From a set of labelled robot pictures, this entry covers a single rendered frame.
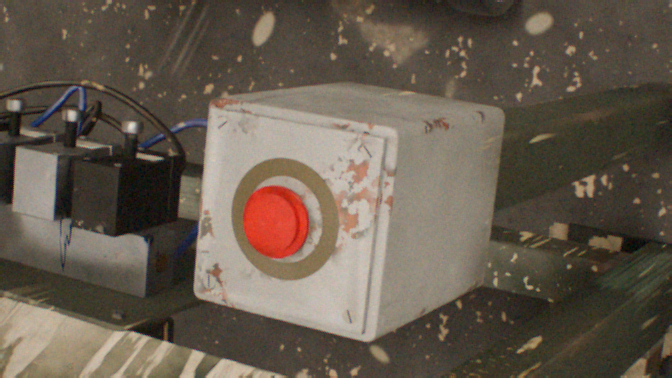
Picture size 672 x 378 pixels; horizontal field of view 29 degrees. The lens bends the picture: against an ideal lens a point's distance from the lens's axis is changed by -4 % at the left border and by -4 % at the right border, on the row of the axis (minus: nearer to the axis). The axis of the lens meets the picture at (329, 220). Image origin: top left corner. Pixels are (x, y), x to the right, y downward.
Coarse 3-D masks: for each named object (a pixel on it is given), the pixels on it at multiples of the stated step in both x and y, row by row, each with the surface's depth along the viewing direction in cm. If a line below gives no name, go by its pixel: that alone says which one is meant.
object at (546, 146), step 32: (576, 96) 127; (608, 96) 130; (640, 96) 135; (512, 128) 98; (544, 128) 103; (576, 128) 110; (608, 128) 119; (640, 128) 130; (512, 160) 97; (544, 160) 104; (576, 160) 112; (608, 160) 121; (512, 192) 98; (544, 192) 106
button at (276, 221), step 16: (256, 192) 73; (272, 192) 73; (288, 192) 72; (256, 208) 73; (272, 208) 73; (288, 208) 72; (304, 208) 72; (256, 224) 73; (272, 224) 73; (288, 224) 72; (304, 224) 72; (256, 240) 73; (272, 240) 73; (288, 240) 72; (304, 240) 73; (272, 256) 73
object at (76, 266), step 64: (0, 128) 114; (128, 128) 103; (0, 192) 106; (64, 192) 104; (128, 192) 101; (0, 256) 110; (64, 256) 107; (128, 256) 103; (192, 256) 118; (128, 320) 97
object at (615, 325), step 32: (192, 192) 167; (512, 256) 149; (544, 256) 147; (576, 256) 145; (608, 256) 147; (640, 256) 149; (512, 288) 149; (544, 288) 147; (576, 288) 145; (608, 288) 133; (640, 288) 134; (160, 320) 167; (544, 320) 119; (576, 320) 120; (608, 320) 122; (640, 320) 135; (480, 352) 108; (512, 352) 109; (544, 352) 110; (576, 352) 114; (608, 352) 125; (640, 352) 139
